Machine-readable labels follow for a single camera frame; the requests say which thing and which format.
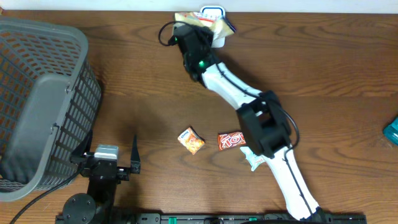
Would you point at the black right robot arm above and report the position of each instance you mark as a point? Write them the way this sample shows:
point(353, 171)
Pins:
point(265, 125)

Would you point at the red Top chocolate bar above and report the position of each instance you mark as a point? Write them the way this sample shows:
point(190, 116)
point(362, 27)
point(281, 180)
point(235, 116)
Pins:
point(229, 140)

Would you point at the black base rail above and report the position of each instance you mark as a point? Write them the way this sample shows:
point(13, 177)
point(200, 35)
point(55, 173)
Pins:
point(277, 218)

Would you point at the grey plastic shopping basket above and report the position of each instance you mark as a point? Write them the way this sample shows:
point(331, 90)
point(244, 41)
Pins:
point(49, 102)

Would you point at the small orange snack box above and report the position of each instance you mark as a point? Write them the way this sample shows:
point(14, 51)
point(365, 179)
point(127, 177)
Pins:
point(191, 140)

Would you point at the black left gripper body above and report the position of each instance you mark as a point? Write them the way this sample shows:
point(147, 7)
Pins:
point(123, 173)

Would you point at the blue mouthwash bottle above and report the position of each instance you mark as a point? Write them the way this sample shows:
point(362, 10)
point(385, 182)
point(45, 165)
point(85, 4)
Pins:
point(391, 132)

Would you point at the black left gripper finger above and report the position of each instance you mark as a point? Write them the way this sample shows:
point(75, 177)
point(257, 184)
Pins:
point(78, 156)
point(135, 158)

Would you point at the beige snack bag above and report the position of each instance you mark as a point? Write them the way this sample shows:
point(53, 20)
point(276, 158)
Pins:
point(219, 25)

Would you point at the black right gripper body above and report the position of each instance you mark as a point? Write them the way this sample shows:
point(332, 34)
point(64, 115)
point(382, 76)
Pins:
point(204, 37)

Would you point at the light blue snack packet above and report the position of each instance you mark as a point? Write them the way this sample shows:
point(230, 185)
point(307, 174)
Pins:
point(254, 160)

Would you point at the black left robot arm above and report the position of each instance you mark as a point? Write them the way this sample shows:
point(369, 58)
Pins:
point(94, 206)

